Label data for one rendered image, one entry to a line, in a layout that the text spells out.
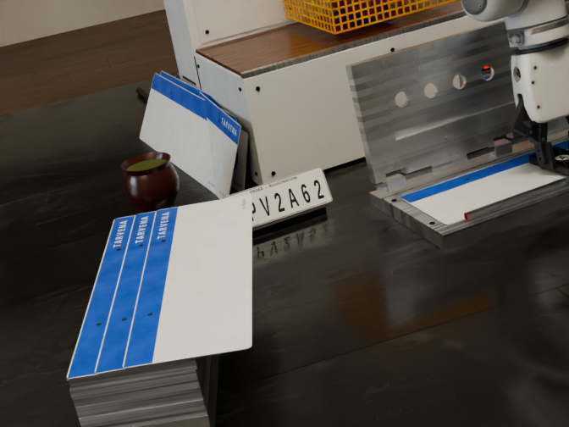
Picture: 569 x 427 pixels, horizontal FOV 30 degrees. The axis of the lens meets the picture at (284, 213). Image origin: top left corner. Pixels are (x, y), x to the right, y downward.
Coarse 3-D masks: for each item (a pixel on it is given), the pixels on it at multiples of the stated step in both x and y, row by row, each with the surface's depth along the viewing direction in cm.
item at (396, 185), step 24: (504, 144) 160; (528, 144) 163; (552, 144) 161; (456, 168) 159; (480, 168) 157; (384, 192) 155; (408, 192) 153; (552, 192) 144; (408, 216) 146; (480, 216) 141; (504, 216) 141; (528, 216) 143; (432, 240) 141; (456, 240) 139
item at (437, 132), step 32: (480, 32) 155; (352, 64) 149; (384, 64) 152; (416, 64) 154; (448, 64) 155; (480, 64) 157; (352, 96) 151; (384, 96) 151; (416, 96) 154; (448, 96) 156; (480, 96) 158; (512, 96) 160; (384, 128) 152; (416, 128) 155; (448, 128) 156; (480, 128) 158; (384, 160) 153; (416, 160) 155; (448, 160) 157
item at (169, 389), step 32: (128, 224) 139; (96, 288) 123; (96, 320) 115; (96, 352) 109; (96, 384) 105; (128, 384) 105; (160, 384) 105; (192, 384) 106; (96, 416) 107; (128, 416) 107; (160, 416) 107; (192, 416) 107
